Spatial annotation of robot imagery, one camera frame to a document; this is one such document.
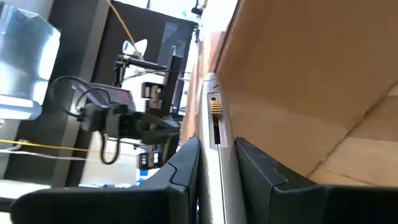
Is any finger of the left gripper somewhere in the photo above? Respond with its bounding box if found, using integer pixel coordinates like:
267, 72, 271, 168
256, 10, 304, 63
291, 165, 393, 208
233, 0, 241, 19
142, 129, 180, 146
141, 111, 182, 132

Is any silver utility knife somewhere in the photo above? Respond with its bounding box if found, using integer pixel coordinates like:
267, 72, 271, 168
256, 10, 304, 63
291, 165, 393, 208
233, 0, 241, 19
197, 73, 248, 224

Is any yellow cable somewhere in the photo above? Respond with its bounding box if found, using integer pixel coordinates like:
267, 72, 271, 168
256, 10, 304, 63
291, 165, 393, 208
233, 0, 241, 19
0, 138, 134, 158

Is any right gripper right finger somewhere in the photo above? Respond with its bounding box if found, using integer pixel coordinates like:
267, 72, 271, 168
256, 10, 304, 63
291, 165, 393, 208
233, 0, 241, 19
235, 136, 398, 224

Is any brown cardboard box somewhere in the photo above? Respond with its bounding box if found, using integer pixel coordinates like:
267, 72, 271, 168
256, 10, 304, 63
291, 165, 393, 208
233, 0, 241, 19
180, 0, 398, 187

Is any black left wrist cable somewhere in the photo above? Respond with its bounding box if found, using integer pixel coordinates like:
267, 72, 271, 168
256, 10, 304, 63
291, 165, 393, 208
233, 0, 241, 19
51, 76, 121, 166

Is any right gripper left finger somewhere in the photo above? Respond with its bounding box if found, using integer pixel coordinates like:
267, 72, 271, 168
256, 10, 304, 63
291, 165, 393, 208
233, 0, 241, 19
11, 136, 201, 224

